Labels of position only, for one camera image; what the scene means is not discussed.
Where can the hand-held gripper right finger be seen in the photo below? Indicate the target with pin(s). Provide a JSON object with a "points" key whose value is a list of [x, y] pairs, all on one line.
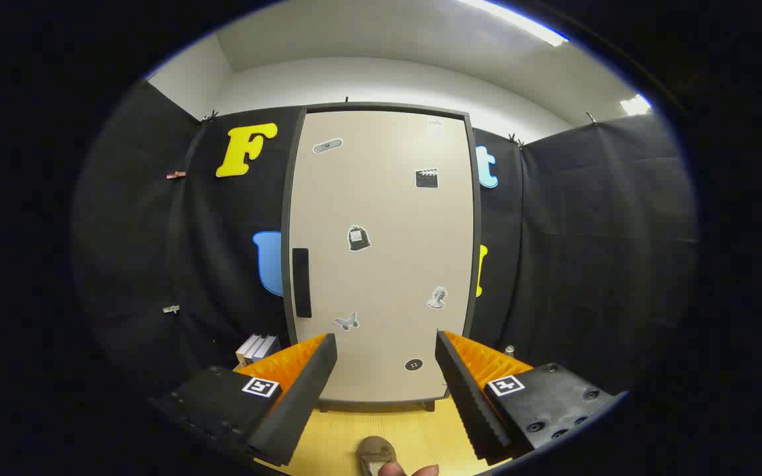
{"points": [[470, 403]]}

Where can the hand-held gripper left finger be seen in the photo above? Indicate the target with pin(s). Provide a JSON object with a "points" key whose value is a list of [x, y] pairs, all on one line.
{"points": [[301, 396]]}

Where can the brown fuzzy shoe with bow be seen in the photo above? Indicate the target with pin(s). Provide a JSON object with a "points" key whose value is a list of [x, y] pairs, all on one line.
{"points": [[374, 449]]}

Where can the dark grey shoe cabinet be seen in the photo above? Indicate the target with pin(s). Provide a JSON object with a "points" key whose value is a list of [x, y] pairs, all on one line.
{"points": [[286, 198]]}

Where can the blue book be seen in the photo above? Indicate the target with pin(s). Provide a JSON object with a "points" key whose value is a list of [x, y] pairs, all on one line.
{"points": [[267, 347]]}

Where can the white book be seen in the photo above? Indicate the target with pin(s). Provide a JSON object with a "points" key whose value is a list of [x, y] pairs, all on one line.
{"points": [[247, 350]]}

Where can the black backdrop cloth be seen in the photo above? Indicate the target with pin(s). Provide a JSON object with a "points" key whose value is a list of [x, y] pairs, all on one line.
{"points": [[586, 231]]}

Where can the small ceiling light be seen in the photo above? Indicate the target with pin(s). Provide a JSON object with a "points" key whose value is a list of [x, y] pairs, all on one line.
{"points": [[635, 105]]}

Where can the long ceiling light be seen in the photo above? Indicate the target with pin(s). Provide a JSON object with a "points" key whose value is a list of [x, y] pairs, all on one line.
{"points": [[526, 25]]}

